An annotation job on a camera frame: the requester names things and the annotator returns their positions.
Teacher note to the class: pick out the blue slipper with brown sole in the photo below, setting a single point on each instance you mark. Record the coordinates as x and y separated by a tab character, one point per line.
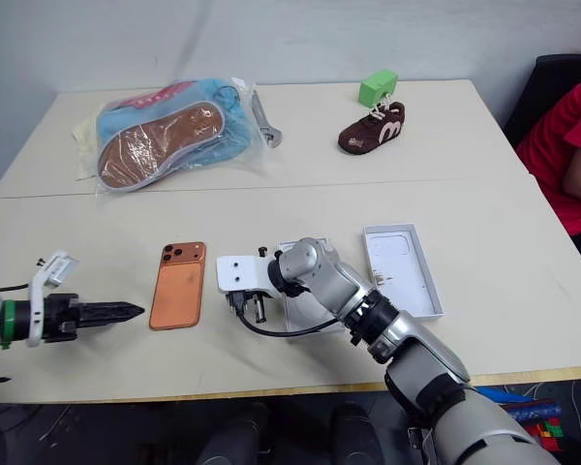
164	140

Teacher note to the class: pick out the white phone box base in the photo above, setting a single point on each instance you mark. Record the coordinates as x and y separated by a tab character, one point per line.
406	276

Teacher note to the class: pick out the blue flat object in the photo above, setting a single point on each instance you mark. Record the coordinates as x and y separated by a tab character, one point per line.
506	394

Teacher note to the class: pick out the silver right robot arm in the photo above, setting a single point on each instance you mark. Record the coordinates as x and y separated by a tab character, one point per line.
416	358

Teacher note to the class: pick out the small brown sneaker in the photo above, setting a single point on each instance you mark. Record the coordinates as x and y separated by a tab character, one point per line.
373	131

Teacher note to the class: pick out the person in red shirt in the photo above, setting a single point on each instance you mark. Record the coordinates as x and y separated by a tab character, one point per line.
557	145

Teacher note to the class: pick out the colourful toy brick pile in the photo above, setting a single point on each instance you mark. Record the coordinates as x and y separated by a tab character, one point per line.
547	433

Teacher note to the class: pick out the black chair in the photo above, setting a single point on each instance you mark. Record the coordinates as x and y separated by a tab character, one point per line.
528	92

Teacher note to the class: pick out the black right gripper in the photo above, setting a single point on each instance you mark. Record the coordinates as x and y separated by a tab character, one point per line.
244	296

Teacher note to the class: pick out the orange smartphone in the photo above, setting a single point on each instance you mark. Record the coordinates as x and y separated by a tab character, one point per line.
178	290

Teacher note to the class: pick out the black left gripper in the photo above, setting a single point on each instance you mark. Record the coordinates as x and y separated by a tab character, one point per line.
58	315

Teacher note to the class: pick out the pink slipper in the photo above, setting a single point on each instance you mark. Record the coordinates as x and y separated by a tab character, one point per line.
150	97

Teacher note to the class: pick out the green plastic block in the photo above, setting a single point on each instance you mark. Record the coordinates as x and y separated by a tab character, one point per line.
375	87

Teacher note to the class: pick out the silver adjustable wrench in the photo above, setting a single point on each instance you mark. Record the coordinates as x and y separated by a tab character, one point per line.
266	123

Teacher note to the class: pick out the blue slippers in plastic bag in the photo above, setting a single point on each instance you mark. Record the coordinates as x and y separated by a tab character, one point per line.
252	145

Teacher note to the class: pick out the pale yellow plastic sheet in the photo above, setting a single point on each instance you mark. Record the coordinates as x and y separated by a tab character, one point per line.
84	145

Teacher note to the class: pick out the dark rounded shape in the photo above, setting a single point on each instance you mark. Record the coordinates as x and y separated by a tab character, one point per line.
356	433
232	436

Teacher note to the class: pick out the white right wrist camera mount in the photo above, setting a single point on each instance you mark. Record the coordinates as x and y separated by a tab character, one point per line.
244	273

